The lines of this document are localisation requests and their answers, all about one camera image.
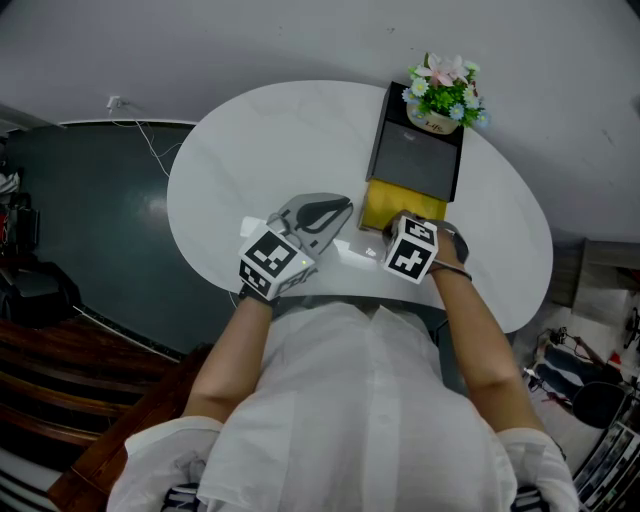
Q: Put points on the person's left forearm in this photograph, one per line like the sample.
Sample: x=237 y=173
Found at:
x=235 y=360

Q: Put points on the black bag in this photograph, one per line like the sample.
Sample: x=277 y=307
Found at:
x=35 y=295

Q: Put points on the potted flower plant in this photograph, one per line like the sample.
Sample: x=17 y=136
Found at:
x=445 y=97

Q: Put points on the white wall plug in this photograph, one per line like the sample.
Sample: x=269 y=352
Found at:
x=114 y=103

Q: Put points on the grey shelf unit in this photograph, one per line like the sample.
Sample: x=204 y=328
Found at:
x=600 y=275

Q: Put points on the person's right hand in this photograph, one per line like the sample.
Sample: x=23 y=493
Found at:
x=447 y=255

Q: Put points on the pile of clutter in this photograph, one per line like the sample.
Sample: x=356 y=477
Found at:
x=15 y=215

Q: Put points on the person's right forearm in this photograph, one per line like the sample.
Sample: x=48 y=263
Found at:
x=480 y=340

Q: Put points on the white kidney-shaped table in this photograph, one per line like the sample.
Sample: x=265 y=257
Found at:
x=280 y=150

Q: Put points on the black round device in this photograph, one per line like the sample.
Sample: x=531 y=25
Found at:
x=600 y=402

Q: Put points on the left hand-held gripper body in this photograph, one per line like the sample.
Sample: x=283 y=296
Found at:
x=272 y=255

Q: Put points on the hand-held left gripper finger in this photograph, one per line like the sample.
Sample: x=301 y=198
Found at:
x=287 y=212
x=325 y=237

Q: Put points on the yellow small drawer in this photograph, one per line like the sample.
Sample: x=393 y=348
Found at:
x=395 y=202

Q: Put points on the person's white shirt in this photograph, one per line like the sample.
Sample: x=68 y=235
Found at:
x=360 y=425

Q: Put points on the black drawer cabinet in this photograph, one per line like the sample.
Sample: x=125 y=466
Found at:
x=415 y=160

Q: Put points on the dark wooden furniture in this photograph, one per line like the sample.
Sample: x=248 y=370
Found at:
x=75 y=390

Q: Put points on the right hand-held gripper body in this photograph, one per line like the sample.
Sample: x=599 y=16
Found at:
x=410 y=250

